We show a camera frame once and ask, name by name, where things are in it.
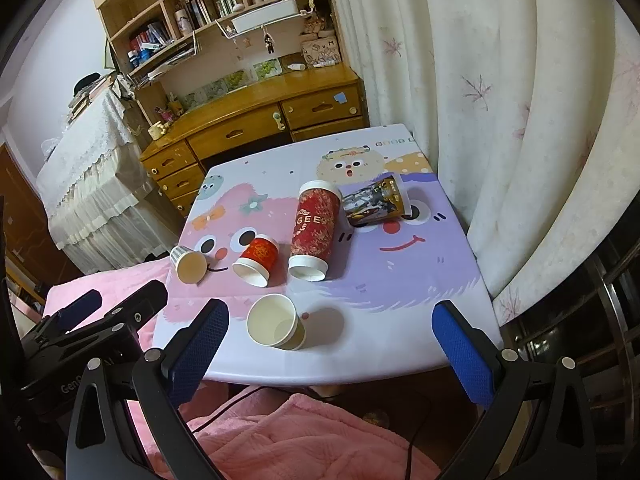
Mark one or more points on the long white box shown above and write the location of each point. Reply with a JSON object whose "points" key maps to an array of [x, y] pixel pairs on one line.
{"points": [[265, 14]]}

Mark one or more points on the grey striped paper cup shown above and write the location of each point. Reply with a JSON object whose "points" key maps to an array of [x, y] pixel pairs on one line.
{"points": [[192, 267]]}

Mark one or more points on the dark printed paper cup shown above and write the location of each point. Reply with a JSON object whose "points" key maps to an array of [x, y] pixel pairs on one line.
{"points": [[375, 200]]}

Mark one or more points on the black hat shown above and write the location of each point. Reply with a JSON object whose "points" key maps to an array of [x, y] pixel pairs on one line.
{"points": [[86, 82]]}

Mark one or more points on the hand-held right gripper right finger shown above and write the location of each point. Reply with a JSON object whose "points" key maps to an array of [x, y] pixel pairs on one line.
{"points": [[465, 355]]}

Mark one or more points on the white flower print curtain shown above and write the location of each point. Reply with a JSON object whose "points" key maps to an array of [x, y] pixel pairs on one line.
{"points": [[450, 60]]}

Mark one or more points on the small red paper cup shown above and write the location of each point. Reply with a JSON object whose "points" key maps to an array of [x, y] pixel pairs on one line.
{"points": [[260, 255]]}

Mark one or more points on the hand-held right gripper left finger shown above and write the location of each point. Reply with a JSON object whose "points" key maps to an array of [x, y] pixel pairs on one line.
{"points": [[200, 347]]}

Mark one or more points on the tall red paper cup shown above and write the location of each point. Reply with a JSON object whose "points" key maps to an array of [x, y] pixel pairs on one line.
{"points": [[312, 225]]}

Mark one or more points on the cartoon printed table cover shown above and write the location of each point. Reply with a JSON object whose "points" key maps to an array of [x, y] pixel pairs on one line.
{"points": [[400, 285]]}

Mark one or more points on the blue sticky note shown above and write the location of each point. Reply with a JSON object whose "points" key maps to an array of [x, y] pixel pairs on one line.
{"points": [[340, 97]]}

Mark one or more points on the small white bottle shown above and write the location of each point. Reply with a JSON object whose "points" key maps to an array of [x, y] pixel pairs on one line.
{"points": [[297, 66]]}

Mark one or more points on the cream printed bag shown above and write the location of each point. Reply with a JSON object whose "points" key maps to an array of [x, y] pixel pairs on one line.
{"points": [[320, 51]]}

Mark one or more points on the brown wooden door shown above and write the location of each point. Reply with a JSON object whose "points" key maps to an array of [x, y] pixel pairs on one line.
{"points": [[22, 210]]}

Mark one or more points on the wooden desk with drawers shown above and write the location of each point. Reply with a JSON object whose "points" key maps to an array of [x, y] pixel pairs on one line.
{"points": [[250, 130]]}

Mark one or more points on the white lace cloth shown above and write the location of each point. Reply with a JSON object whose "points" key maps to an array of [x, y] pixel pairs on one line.
{"points": [[90, 160]]}

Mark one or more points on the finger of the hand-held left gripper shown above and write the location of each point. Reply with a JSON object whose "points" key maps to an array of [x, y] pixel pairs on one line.
{"points": [[142, 302], [80, 306]]}

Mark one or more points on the plain cream paper cup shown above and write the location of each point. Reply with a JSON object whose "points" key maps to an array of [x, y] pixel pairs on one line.
{"points": [[270, 320]]}

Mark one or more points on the pink fleece blanket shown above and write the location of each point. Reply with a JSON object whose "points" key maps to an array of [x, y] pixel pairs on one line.
{"points": [[300, 440]]}

